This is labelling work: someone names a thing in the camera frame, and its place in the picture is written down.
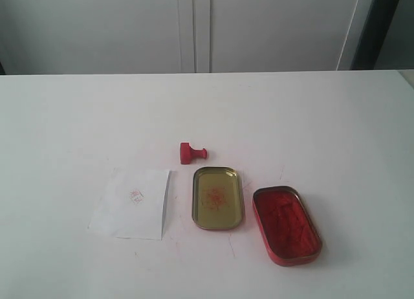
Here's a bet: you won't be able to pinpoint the red plastic stamp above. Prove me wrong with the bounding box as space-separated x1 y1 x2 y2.
180 142 208 165

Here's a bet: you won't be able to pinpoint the white paper sheet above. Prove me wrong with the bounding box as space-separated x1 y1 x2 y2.
88 168 170 240

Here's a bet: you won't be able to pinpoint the red ink pad tin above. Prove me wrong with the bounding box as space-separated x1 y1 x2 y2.
252 186 323 267

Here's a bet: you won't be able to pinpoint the gold tin lid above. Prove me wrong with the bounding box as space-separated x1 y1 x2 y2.
191 166 245 230

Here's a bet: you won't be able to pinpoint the white cabinet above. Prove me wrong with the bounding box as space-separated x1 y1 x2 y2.
1 0 373 74

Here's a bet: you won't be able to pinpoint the black vertical pole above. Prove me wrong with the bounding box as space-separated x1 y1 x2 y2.
351 0 400 71

